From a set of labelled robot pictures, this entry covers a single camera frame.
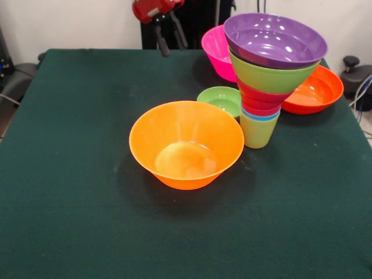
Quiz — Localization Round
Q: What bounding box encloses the yellow cup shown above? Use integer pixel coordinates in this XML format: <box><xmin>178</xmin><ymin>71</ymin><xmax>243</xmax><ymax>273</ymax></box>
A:
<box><xmin>239</xmin><ymin>112</ymin><xmax>281</xmax><ymax>149</ymax></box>

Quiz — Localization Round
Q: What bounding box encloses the pink bowl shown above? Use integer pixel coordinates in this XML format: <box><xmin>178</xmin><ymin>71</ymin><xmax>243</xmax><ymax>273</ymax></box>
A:
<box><xmin>201</xmin><ymin>24</ymin><xmax>238</xmax><ymax>83</ymax></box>

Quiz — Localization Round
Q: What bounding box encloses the black electronics box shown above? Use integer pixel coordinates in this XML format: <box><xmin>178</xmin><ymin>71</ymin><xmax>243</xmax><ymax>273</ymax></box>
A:
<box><xmin>0</xmin><ymin>24</ymin><xmax>15</xmax><ymax>87</ymax></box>

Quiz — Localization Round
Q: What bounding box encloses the blue cup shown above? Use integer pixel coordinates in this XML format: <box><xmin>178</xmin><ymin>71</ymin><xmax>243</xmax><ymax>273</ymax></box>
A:
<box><xmin>240</xmin><ymin>106</ymin><xmax>281</xmax><ymax>121</ymax></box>

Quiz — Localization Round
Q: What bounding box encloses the black equipment with knob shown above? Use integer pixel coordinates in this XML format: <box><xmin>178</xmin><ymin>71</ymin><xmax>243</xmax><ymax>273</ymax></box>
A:
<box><xmin>339</xmin><ymin>55</ymin><xmax>372</xmax><ymax>101</ymax></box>

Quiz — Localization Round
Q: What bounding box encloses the small red bowl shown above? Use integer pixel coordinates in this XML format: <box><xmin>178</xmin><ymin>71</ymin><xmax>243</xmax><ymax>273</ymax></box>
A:
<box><xmin>237</xmin><ymin>77</ymin><xmax>293</xmax><ymax>110</ymax></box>

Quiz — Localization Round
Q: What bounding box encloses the large orange bowl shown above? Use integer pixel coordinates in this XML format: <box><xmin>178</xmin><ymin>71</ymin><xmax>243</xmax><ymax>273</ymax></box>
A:
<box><xmin>128</xmin><ymin>101</ymin><xmax>245</xmax><ymax>191</ymax></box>

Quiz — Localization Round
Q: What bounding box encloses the white cable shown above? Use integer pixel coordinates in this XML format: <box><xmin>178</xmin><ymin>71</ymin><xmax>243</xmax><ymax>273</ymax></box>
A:
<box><xmin>349</xmin><ymin>74</ymin><xmax>372</xmax><ymax>108</ymax></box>

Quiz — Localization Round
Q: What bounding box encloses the small green bowl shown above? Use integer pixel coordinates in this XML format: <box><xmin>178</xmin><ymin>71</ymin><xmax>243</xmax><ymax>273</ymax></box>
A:
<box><xmin>196</xmin><ymin>86</ymin><xmax>242</xmax><ymax>120</ymax></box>

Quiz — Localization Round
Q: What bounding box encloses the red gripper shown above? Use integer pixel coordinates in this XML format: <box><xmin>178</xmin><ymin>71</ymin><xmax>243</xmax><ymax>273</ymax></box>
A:
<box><xmin>132</xmin><ymin>0</ymin><xmax>189</xmax><ymax>58</ymax></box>

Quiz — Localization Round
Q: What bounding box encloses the dark green tablecloth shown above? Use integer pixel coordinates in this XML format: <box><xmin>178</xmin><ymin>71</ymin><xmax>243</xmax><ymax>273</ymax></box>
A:
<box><xmin>0</xmin><ymin>48</ymin><xmax>372</xmax><ymax>279</ymax></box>

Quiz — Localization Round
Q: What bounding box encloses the large green bowl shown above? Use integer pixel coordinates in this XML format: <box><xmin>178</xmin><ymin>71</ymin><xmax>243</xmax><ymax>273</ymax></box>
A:
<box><xmin>228</xmin><ymin>46</ymin><xmax>322</xmax><ymax>95</ymax></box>

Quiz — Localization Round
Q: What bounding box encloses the grey cable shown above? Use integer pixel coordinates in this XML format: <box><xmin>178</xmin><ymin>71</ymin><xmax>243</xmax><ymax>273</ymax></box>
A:
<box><xmin>0</xmin><ymin>92</ymin><xmax>21</xmax><ymax>107</ymax></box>

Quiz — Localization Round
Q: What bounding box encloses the red-orange bowl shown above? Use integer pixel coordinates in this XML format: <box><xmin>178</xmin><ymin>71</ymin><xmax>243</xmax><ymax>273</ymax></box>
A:
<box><xmin>281</xmin><ymin>65</ymin><xmax>345</xmax><ymax>115</ymax></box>

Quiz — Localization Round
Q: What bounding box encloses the purple bowl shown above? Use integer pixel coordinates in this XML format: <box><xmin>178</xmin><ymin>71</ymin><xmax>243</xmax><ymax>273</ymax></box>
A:
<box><xmin>224</xmin><ymin>13</ymin><xmax>328</xmax><ymax>70</ymax></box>

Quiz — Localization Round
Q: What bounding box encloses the red cup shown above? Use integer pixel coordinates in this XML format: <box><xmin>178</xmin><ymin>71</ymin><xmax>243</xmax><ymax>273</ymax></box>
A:
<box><xmin>241</xmin><ymin>101</ymin><xmax>282</xmax><ymax>117</ymax></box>

